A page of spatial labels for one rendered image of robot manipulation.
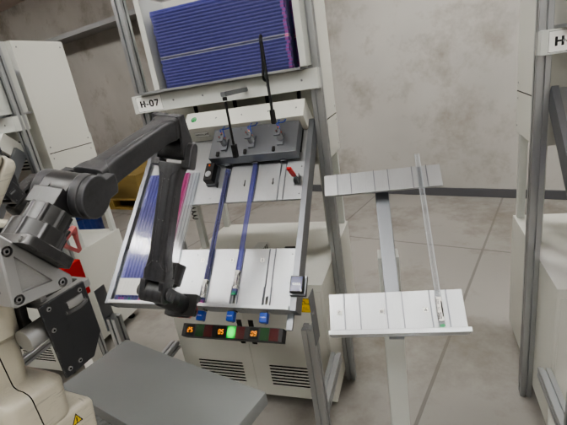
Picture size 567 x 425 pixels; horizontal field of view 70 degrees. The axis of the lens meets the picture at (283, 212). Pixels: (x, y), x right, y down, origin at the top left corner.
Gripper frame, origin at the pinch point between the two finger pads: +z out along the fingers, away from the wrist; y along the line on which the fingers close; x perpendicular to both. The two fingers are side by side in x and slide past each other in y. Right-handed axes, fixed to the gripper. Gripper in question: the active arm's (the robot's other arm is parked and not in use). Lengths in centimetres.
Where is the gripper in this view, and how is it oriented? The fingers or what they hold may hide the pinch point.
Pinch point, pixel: (196, 310)
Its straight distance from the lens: 134.9
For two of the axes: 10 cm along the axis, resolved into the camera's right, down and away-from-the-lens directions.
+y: -9.5, 0.3, 3.2
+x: -1.1, 9.0, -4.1
